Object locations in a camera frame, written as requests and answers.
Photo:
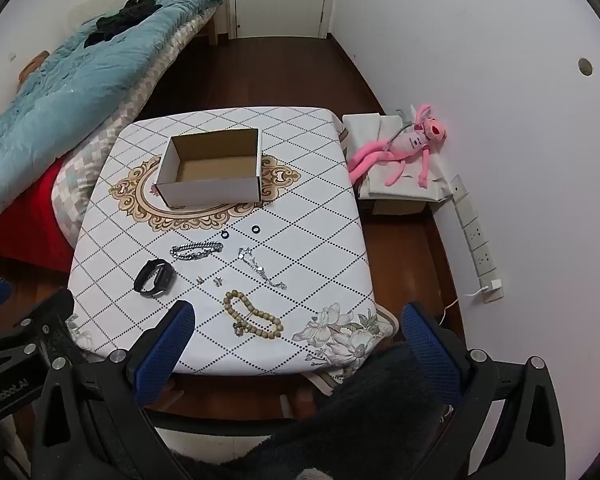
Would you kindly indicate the cardboard box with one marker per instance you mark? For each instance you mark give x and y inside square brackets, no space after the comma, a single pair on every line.
[205,192]

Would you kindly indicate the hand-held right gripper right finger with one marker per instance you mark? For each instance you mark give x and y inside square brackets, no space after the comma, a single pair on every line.
[430,355]

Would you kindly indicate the dark fuzzy clothing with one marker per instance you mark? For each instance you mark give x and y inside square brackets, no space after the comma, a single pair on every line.
[355,420]

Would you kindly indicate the pink plush toy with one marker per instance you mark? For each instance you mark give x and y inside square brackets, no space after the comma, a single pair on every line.
[410,142]

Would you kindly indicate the wooden bed leg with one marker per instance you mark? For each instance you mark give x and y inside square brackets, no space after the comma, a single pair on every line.
[212,30]

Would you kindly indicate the grey clothes hanger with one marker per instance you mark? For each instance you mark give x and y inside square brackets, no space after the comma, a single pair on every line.
[397,133]

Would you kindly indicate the white power strip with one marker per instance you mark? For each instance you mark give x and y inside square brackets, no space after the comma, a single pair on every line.
[480,255]

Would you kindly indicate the checked mattress cover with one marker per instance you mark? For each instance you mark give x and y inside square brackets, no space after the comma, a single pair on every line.
[125,115]

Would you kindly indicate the round wall port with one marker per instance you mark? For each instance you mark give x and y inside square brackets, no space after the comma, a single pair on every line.
[585,66]

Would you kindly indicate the light blue quilt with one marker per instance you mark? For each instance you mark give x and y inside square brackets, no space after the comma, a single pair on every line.
[80,90]

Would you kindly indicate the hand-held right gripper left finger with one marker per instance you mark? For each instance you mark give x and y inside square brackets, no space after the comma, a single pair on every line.
[162,350]

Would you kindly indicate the brown plush toy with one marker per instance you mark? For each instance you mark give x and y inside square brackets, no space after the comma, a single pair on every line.
[32,66]

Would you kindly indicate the red bed sheet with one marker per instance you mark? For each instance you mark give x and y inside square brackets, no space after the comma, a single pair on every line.
[25,230]

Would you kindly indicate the white diamond pattern tablecloth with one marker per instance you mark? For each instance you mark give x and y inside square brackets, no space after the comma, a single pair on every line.
[305,220]

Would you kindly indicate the black clothing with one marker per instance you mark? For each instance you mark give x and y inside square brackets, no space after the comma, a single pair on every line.
[125,15]

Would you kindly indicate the black smart band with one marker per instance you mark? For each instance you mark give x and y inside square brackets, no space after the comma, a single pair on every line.
[166,276]

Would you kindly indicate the white charger plug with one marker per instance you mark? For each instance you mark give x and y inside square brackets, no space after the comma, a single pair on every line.
[495,286]

